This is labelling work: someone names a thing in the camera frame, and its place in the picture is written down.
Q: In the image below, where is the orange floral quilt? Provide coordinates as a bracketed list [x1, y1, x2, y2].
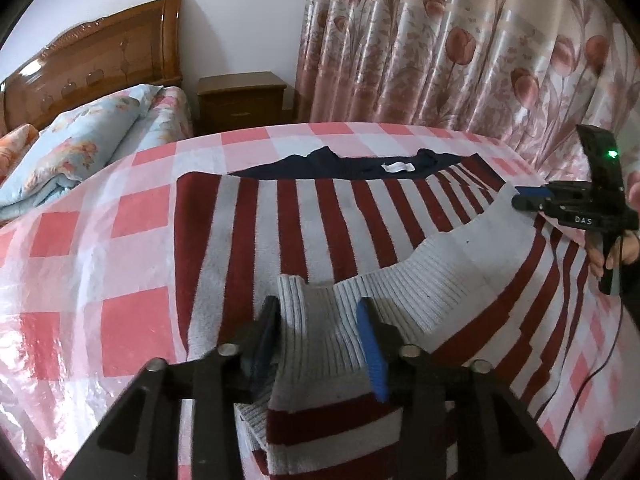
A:
[0, 124, 40, 186]

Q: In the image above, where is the wooden nightstand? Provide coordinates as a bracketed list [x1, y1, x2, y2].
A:
[196, 71, 287, 135]

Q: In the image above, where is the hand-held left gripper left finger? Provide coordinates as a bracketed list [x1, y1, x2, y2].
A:
[60, 296, 282, 480]

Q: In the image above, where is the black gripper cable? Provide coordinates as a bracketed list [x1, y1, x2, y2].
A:
[552, 240, 626, 448]

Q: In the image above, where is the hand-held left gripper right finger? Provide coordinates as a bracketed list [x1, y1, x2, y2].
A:
[356, 297, 576, 480]

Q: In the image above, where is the person's right hand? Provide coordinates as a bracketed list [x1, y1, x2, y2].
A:
[585, 232, 640, 280]

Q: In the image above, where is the striped knit sweater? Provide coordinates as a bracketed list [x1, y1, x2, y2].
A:
[172, 146, 608, 480]

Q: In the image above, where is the blue floral quilt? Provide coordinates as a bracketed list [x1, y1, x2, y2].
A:
[0, 84, 165, 221]

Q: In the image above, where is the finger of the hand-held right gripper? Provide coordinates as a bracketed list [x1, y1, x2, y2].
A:
[511, 186, 556, 213]

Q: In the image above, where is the large wooden headboard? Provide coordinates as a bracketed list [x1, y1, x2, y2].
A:
[0, 0, 183, 133]

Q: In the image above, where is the pink checked bed blanket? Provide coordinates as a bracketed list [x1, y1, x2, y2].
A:
[0, 121, 640, 480]

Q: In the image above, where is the floral tulip curtain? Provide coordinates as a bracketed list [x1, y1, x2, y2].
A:
[294, 0, 640, 196]

